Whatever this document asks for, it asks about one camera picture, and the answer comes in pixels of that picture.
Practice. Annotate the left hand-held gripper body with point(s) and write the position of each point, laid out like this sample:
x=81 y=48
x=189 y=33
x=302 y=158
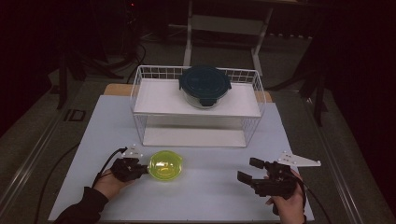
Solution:
x=126 y=169

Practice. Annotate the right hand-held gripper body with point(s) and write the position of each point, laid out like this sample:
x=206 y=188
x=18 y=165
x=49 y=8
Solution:
x=277 y=183

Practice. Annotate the yellow-green bowl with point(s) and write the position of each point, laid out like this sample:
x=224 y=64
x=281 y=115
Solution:
x=165 y=166

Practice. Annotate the blue lid round container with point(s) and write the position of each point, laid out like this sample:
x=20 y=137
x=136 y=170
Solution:
x=204 y=82

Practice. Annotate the person's left hand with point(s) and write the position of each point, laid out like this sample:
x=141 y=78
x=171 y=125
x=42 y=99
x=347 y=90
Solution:
x=107 y=185

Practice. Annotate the person's right hand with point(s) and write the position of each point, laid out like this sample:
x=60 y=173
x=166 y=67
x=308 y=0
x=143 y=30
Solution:
x=291 y=208

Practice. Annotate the black floor plate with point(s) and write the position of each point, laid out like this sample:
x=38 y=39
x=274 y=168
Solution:
x=74 y=115

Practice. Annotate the wooden table board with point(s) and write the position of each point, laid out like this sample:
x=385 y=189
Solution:
x=118 y=89

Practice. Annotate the black stand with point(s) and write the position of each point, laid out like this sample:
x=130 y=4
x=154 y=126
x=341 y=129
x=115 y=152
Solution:
x=62 y=81
x=319 y=93

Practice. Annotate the white metal stand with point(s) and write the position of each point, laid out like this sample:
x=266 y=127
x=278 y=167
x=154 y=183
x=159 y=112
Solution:
x=227 y=25

